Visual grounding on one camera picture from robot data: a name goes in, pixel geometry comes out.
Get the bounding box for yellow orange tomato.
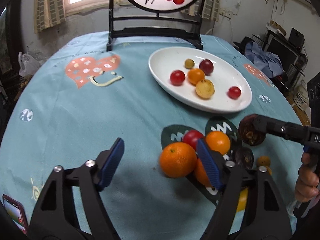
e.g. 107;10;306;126
236;188;248;212

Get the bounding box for red smartphone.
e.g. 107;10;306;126
3;194;28;235

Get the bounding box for black metal shelf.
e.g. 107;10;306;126
263;29;308;89

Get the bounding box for person's right hand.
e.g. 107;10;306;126
295;153;319;203

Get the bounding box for large orange mandarin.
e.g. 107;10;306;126
159;142;197;178

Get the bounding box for right checkered curtain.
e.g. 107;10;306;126
182;0;220;21

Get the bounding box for black framed decorative screen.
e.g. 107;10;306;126
106;0;205;51

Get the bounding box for yellow speckled fruit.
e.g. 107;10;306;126
195;79;215;100

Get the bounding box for teal patterned tablecloth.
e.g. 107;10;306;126
1;32;299;239

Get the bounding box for round orange fruit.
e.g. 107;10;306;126
205;131;231;155

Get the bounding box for left checkered curtain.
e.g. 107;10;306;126
34;0;66;34

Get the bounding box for checkered curtain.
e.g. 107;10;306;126
182;0;220;21
34;0;66;34

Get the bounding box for white oval plate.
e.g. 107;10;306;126
149;47;253;113

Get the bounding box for white plastic bag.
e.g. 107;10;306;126
18;52;41;78

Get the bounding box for blue clothes pile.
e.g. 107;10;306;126
245;41;284;79

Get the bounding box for dark red cherry tomato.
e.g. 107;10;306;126
199;59;214;75

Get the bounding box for dark water chestnut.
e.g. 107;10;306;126
234;147;254;168
238;114;266;146

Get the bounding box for small tan longan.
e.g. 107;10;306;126
257;156;271;167
184;59;195;69

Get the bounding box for black speaker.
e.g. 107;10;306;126
306;73;320;128

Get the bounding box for small orange kumquat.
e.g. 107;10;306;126
187;68;205;86

